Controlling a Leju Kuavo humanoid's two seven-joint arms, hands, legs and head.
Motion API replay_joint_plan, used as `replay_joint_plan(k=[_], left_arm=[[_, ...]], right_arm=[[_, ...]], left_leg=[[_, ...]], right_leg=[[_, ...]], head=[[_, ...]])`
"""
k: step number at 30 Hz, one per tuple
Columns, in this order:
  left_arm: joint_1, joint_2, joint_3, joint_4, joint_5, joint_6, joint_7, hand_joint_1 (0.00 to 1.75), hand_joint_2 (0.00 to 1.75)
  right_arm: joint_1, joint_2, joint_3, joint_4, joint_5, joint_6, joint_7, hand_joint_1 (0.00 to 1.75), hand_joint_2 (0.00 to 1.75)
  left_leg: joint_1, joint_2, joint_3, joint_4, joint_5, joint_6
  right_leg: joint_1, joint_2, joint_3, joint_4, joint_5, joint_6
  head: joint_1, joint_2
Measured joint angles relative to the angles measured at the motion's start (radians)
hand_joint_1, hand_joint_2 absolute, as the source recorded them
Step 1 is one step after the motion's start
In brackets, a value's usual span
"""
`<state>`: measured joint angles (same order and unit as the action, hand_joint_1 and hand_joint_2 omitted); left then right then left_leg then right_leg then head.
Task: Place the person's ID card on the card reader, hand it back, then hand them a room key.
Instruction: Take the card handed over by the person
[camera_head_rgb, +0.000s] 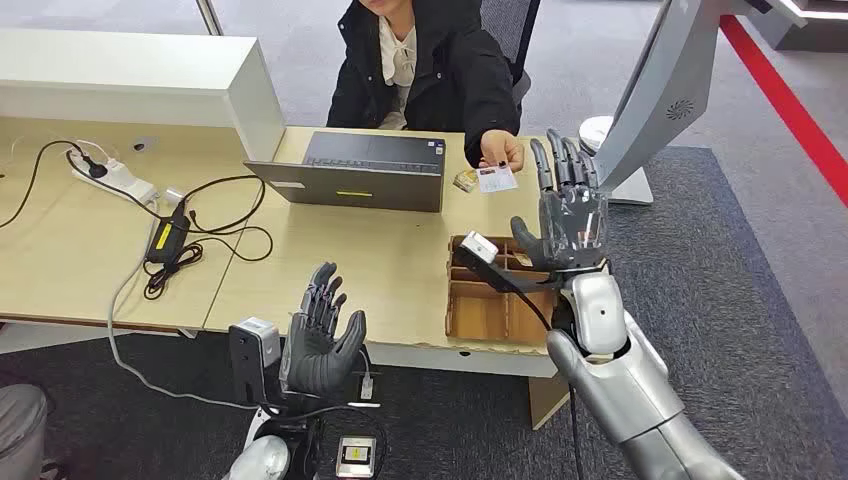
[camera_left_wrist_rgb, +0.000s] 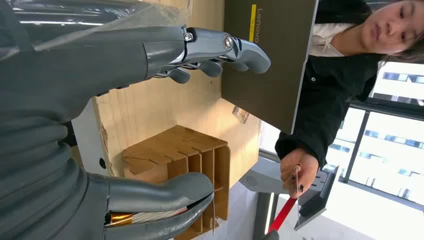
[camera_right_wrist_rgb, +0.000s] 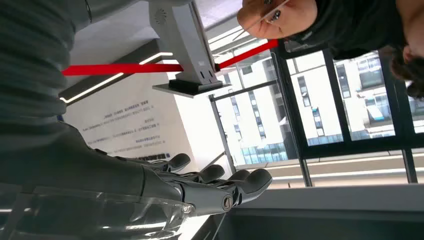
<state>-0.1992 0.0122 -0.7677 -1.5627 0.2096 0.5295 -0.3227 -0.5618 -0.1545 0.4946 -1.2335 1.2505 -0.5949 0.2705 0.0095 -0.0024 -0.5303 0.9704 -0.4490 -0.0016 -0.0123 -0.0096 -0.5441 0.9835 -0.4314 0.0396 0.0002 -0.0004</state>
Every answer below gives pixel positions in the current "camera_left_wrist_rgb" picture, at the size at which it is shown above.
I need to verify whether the white ID card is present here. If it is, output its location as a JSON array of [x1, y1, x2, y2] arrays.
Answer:
[[294, 164, 302, 228]]

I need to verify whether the white desk apron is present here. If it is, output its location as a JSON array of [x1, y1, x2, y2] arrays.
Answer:
[[70, 98, 115, 177]]

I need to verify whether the person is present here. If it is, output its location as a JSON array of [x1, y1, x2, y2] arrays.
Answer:
[[274, 0, 424, 200]]

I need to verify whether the silver kiosk terminal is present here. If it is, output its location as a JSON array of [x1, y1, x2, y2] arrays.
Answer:
[[239, 154, 339, 240]]

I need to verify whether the wooden card organizer box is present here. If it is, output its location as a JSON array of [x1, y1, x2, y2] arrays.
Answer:
[[120, 125, 232, 240]]

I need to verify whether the clear plastic film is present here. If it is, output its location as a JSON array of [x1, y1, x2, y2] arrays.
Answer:
[[0, 0, 194, 62]]

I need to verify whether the black window frame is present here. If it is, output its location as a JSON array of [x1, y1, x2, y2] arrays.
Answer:
[[341, 99, 424, 213]]

